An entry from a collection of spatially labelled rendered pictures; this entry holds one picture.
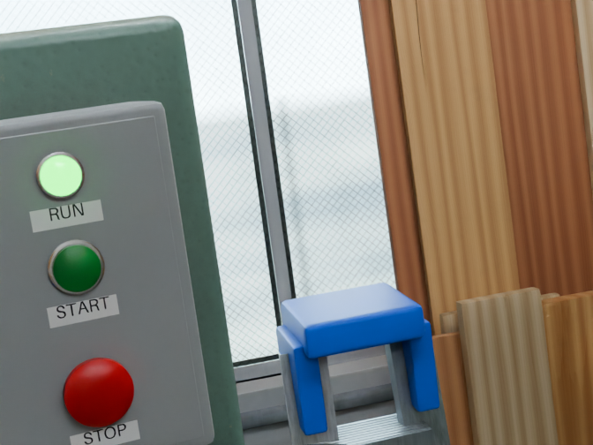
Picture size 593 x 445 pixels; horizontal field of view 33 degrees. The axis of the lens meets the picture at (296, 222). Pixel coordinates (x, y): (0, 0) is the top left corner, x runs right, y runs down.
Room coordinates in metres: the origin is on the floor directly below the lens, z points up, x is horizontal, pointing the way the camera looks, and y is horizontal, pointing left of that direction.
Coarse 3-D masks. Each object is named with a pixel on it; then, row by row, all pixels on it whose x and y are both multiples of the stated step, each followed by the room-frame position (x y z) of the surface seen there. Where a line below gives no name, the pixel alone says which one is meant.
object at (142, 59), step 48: (0, 48) 0.47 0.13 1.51; (48, 48) 0.48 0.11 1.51; (96, 48) 0.49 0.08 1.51; (144, 48) 0.50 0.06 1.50; (0, 96) 0.47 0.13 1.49; (48, 96) 0.48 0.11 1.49; (96, 96) 0.49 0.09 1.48; (144, 96) 0.49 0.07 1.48; (192, 96) 0.51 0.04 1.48; (192, 144) 0.50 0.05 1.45; (192, 192) 0.50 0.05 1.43; (192, 240) 0.50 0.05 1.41; (192, 288) 0.50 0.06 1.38; (240, 432) 0.51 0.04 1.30
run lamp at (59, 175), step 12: (48, 156) 0.42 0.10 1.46; (60, 156) 0.42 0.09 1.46; (72, 156) 0.42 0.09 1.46; (48, 168) 0.41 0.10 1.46; (60, 168) 0.41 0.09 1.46; (72, 168) 0.42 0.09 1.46; (36, 180) 0.41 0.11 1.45; (48, 180) 0.41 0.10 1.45; (60, 180) 0.41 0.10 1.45; (72, 180) 0.41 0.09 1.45; (48, 192) 0.41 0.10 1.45; (60, 192) 0.41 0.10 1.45; (72, 192) 0.42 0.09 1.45
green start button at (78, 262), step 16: (80, 240) 0.42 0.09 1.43; (64, 256) 0.41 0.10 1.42; (80, 256) 0.41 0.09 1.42; (96, 256) 0.42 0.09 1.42; (48, 272) 0.41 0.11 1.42; (64, 272) 0.41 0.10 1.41; (80, 272) 0.41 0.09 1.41; (96, 272) 0.42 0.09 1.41; (64, 288) 0.41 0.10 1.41; (80, 288) 0.41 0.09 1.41
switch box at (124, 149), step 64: (0, 128) 0.41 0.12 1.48; (64, 128) 0.42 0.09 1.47; (128, 128) 0.43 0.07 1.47; (0, 192) 0.41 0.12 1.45; (128, 192) 0.43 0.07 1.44; (0, 256) 0.41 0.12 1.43; (128, 256) 0.43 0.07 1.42; (0, 320) 0.41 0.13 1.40; (128, 320) 0.43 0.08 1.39; (192, 320) 0.44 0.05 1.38; (0, 384) 0.41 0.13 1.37; (192, 384) 0.43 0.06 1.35
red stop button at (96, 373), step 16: (80, 368) 0.41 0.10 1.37; (96, 368) 0.41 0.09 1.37; (112, 368) 0.41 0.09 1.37; (64, 384) 0.41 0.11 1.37; (80, 384) 0.41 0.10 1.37; (96, 384) 0.41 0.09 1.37; (112, 384) 0.41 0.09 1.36; (128, 384) 0.41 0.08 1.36; (64, 400) 0.41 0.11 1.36; (80, 400) 0.41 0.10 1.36; (96, 400) 0.41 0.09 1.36; (112, 400) 0.41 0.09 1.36; (128, 400) 0.41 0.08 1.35; (80, 416) 0.41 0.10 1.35; (96, 416) 0.41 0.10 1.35; (112, 416) 0.41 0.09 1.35
